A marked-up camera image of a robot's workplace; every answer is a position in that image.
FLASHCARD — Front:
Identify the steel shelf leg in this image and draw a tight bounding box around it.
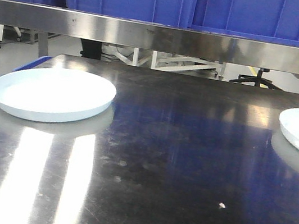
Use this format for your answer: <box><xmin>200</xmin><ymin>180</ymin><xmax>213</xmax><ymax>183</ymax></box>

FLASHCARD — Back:
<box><xmin>38</xmin><ymin>31</ymin><xmax>49</xmax><ymax>57</ymax></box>

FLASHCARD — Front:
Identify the black office chair base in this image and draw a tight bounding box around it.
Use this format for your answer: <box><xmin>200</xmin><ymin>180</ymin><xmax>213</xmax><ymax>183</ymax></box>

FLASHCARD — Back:
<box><xmin>229</xmin><ymin>68</ymin><xmax>281</xmax><ymax>90</ymax></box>

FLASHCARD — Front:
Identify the right blue plastic crate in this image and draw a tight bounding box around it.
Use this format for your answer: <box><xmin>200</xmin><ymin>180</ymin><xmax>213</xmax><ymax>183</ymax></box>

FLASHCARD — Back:
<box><xmin>191</xmin><ymin>0</ymin><xmax>299</xmax><ymax>47</ymax></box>

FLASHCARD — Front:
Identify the white metal frame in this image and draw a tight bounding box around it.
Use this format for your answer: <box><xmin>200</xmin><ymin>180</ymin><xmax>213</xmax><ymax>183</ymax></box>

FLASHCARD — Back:
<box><xmin>109</xmin><ymin>46</ymin><xmax>226</xmax><ymax>79</ymax></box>

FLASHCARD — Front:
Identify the stainless steel shelf rail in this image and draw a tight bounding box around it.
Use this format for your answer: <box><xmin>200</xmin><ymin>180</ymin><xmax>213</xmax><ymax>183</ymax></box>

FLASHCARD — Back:
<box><xmin>0</xmin><ymin>0</ymin><xmax>299</xmax><ymax>74</ymax></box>

